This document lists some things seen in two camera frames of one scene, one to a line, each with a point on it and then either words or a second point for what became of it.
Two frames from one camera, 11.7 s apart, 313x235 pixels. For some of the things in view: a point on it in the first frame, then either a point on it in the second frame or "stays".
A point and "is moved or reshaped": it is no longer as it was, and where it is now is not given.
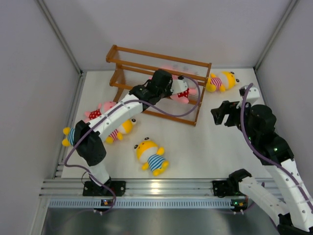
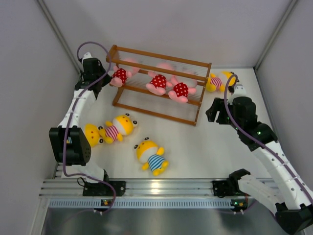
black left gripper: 168,86 → 106,80
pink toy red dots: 93,114 → 120,76
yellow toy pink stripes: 117,134 stays
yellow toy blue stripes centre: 149,152 stays
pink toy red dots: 183,97 is moved or reshaped
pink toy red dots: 174,77 → 183,86
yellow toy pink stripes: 227,80 stays
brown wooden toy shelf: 129,68 stays
